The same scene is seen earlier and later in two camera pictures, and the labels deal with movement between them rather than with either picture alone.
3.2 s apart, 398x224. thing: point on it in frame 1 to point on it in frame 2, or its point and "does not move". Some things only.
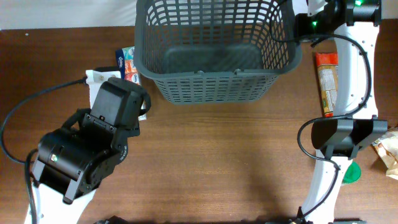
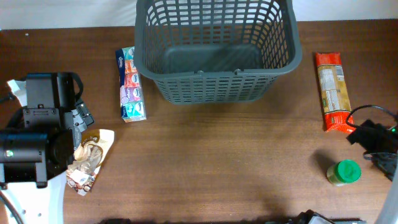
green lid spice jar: (352, 173) does not move
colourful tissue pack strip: (127, 61) does not move
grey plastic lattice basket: (216, 51) does not move
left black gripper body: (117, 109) to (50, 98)
